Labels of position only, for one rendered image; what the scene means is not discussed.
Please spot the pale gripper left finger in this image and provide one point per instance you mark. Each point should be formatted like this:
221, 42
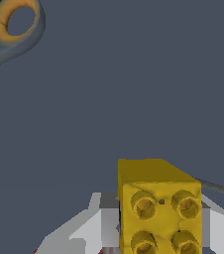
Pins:
94, 228

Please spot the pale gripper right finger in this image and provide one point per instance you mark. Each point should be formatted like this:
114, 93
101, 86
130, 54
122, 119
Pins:
221, 231

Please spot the thin grey rod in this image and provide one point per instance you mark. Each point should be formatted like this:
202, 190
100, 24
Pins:
221, 188

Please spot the yellow studded toy brick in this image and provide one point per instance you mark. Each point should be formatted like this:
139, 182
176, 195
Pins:
160, 205

